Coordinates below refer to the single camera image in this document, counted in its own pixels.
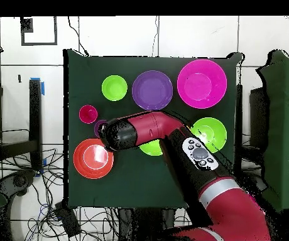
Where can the purple plastic cup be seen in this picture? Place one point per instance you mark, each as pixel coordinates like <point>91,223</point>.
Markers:
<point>97,128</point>

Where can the orange-red plastic bowl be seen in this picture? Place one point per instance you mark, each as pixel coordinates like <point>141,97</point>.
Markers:
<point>93,172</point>

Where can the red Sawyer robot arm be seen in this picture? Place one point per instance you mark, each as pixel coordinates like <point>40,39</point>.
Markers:
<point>235,213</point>

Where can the purple plastic bowl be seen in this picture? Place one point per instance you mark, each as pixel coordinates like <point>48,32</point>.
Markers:
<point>152,90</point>

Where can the dark green tablecloth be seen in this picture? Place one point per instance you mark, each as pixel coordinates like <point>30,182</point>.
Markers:
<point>134,180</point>

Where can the small green plastic bowl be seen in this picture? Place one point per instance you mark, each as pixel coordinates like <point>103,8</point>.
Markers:
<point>114,87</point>

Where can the red plastic cup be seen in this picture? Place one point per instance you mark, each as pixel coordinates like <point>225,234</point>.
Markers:
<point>88,114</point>

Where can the large pink plastic bowl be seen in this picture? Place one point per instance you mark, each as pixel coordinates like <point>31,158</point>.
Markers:
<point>201,84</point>

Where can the black power adapter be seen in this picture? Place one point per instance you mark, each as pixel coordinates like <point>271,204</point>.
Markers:
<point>67,221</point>

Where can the black chair base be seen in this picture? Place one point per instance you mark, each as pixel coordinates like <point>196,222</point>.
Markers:
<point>20,180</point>

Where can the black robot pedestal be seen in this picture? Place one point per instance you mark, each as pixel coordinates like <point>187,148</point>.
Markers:
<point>144,226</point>

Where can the dark square frame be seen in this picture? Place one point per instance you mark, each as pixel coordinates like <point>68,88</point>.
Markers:
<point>55,32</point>

